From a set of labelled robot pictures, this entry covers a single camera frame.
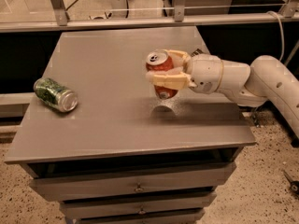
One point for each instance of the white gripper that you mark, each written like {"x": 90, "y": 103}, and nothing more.
{"x": 204, "y": 73}

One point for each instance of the red coke can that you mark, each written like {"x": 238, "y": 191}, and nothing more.
{"x": 158, "y": 62}

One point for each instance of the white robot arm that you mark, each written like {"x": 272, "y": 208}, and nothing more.
{"x": 266, "y": 79}

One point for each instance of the green soda can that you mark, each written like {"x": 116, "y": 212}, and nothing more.
{"x": 55, "y": 95}

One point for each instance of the black snack packet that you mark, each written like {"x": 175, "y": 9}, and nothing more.
{"x": 196, "y": 52}

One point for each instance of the grey drawer cabinet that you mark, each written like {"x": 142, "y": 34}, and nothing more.
{"x": 119, "y": 124}

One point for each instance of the bottom grey drawer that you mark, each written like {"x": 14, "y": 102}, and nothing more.
{"x": 187, "y": 216}

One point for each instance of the grey drawer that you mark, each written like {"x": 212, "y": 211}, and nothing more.
{"x": 187, "y": 216}
{"x": 133, "y": 182}
{"x": 141, "y": 205}

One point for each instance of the black caster wheel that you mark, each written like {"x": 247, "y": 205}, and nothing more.
{"x": 294, "y": 185}

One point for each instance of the middle grey drawer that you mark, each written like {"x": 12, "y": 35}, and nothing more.
{"x": 141, "y": 205}

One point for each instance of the top grey drawer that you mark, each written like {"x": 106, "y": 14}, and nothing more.
{"x": 133, "y": 182}

